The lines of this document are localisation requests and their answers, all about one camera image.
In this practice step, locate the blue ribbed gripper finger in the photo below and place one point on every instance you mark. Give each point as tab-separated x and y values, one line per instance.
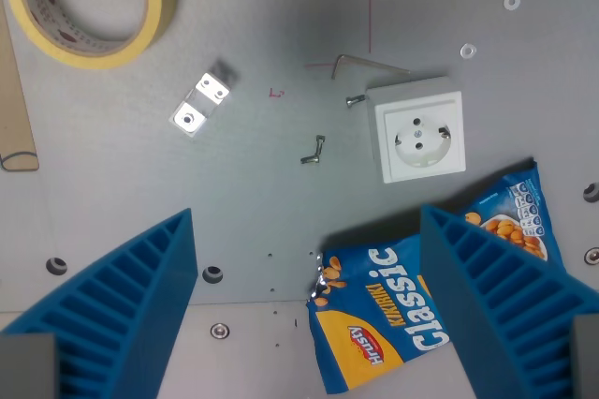
126	305
510	305

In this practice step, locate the blue peanut snack bag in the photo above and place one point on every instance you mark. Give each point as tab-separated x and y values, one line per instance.
374	305

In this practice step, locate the beige cardboard tube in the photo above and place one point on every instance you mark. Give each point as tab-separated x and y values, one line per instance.
11	104

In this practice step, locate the clear plastic washer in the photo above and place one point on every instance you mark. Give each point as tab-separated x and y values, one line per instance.
512	1
468	50

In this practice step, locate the yellow masking tape roll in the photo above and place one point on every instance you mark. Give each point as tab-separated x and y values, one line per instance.
154	19

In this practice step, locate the metal hex allen key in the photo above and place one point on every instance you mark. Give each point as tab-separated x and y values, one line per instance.
348	62

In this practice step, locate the white electrical wall socket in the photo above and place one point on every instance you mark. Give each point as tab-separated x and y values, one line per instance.
419	132

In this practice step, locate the shiny metal angle bracket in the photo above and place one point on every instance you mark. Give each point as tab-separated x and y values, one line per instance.
201	104

